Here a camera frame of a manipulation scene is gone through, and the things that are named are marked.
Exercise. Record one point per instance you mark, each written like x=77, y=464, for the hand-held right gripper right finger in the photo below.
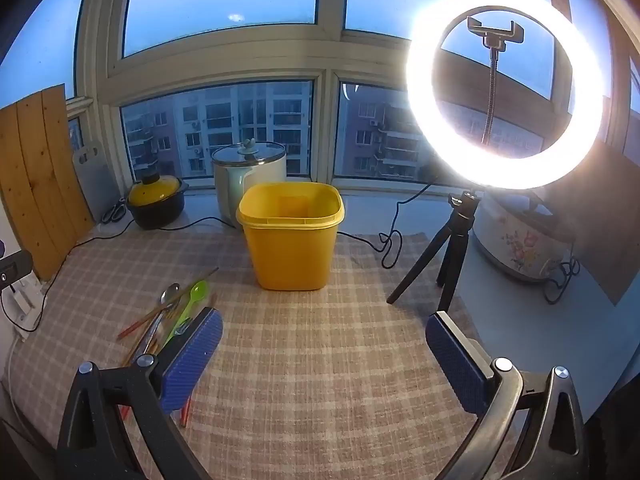
x=457, y=355

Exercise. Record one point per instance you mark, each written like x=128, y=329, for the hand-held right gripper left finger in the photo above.
x=192, y=355

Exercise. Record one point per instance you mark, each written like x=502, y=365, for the bunch of wooden chopsticks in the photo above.
x=150, y=316

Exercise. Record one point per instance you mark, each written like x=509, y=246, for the green plastic spoon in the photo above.
x=198, y=291

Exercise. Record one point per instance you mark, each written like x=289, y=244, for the metal spoon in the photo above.
x=170, y=293

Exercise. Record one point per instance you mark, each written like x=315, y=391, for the yellow plastic bin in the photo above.
x=285, y=250

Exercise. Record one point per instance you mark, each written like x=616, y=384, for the white power strip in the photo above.
x=25, y=297

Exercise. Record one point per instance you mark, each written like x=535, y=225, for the wooden plank board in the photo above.
x=35, y=175

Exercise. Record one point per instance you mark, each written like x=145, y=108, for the black scissors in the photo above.
x=116, y=211

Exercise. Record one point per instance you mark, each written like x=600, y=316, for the checked tablecloth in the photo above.
x=310, y=360

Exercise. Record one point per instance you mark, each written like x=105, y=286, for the floral white cooker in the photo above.
x=515, y=250

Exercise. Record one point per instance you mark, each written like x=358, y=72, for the white cutting board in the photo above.
x=97, y=180

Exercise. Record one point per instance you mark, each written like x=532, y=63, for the black tripod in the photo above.
x=457, y=230

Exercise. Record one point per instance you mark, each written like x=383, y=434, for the black casserole pot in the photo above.
x=155, y=212

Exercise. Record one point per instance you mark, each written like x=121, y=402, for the yellow casserole lid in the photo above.
x=155, y=187

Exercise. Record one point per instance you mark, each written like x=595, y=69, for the white electric cooking pot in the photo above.
x=230, y=185

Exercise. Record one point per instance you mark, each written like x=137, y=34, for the glass pot lid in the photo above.
x=260, y=152

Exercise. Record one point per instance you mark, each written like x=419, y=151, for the black gooseneck phone holder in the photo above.
x=495, y=35

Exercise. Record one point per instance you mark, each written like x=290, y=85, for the white window frame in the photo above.
x=330, y=45

